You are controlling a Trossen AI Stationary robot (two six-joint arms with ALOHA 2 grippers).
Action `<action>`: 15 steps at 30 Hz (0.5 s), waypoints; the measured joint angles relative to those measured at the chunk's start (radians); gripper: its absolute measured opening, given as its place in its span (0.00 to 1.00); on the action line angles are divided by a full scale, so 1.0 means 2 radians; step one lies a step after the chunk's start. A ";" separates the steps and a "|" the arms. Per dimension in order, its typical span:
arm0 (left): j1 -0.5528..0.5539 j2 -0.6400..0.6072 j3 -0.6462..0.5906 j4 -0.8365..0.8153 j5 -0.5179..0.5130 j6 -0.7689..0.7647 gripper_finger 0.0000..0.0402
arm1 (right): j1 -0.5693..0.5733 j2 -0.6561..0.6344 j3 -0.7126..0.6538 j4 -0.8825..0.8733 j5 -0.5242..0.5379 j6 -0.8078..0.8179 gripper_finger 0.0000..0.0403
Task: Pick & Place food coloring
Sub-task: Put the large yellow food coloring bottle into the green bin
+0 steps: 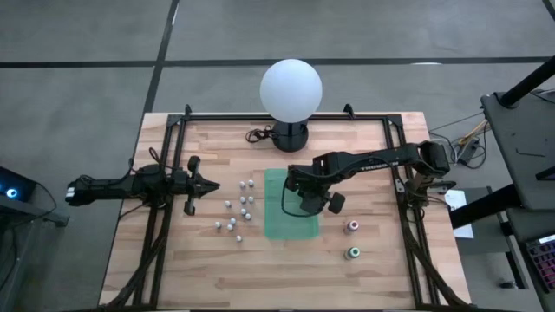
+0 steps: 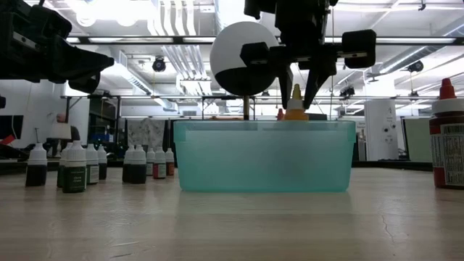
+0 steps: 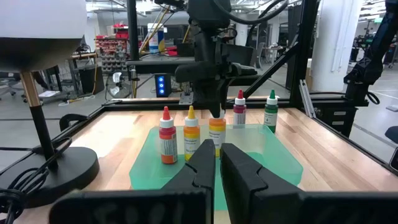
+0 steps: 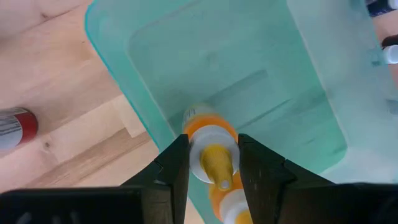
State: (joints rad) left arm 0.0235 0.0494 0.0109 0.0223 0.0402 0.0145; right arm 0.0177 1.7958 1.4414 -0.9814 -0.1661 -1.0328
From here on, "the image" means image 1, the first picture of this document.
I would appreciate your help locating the keyboard with coloured keys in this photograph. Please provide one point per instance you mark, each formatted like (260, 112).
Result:
(544, 260)

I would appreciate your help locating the white globe table lamp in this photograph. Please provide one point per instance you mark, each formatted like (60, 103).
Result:
(290, 91)

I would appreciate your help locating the black computer mouse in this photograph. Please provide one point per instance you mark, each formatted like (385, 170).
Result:
(506, 284)

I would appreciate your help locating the dark grey side table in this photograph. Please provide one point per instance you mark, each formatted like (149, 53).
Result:
(520, 130)

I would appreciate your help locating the white paper sheet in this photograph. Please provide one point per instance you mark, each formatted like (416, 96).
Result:
(464, 232)

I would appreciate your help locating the black computer with blue light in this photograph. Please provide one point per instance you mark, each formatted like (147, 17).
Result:
(17, 182)

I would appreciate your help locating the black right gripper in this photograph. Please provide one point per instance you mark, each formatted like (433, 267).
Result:
(314, 199)

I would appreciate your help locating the black support beam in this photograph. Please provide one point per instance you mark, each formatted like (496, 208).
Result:
(481, 210)

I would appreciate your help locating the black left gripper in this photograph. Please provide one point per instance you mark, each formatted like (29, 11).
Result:
(182, 185)

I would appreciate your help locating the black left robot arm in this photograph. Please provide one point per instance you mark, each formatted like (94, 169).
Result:
(112, 186)

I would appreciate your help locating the teal translucent plastic bin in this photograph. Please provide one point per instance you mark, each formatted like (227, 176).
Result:
(277, 225)

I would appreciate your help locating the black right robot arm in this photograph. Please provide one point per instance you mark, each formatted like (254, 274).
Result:
(377, 162)

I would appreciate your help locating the black diagonal pole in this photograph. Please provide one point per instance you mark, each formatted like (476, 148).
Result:
(526, 82)

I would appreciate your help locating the small pale-labelled dye bottle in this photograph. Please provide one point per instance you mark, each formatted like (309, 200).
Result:
(242, 184)

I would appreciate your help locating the large red-capped dye bottle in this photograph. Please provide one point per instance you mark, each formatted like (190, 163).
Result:
(352, 225)

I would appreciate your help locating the small red dye bottle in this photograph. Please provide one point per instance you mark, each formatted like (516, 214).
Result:
(250, 199)

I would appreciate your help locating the black aluminium table frame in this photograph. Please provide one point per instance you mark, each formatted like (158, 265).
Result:
(217, 117)

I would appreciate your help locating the large green-capped dye bottle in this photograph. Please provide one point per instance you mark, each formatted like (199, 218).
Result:
(354, 251)

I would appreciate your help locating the black computer desk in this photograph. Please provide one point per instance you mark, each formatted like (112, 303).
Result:
(520, 225)

